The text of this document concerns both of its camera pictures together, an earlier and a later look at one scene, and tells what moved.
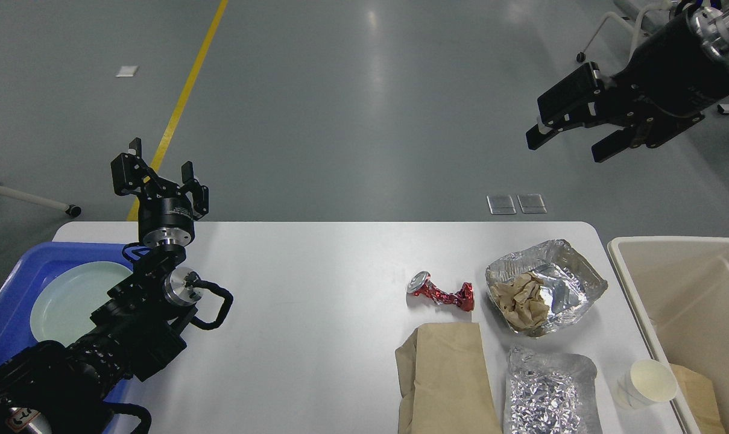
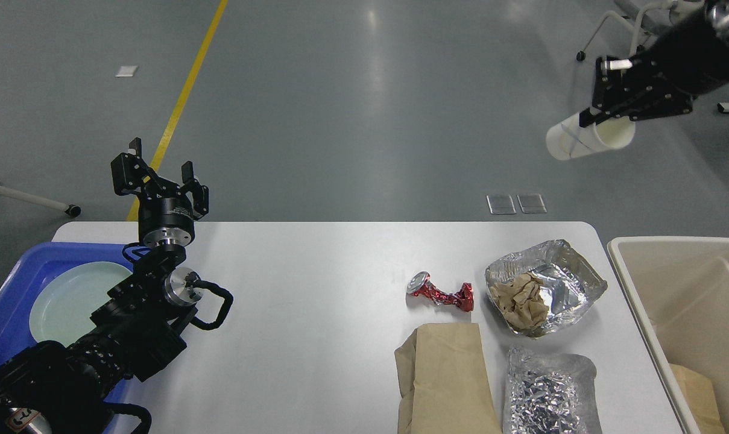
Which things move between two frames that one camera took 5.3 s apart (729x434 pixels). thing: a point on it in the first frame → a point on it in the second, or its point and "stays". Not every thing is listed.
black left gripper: [161, 220] stays
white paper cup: [647, 381] → [568, 140]
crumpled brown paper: [520, 298] stays
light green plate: [64, 303] stays
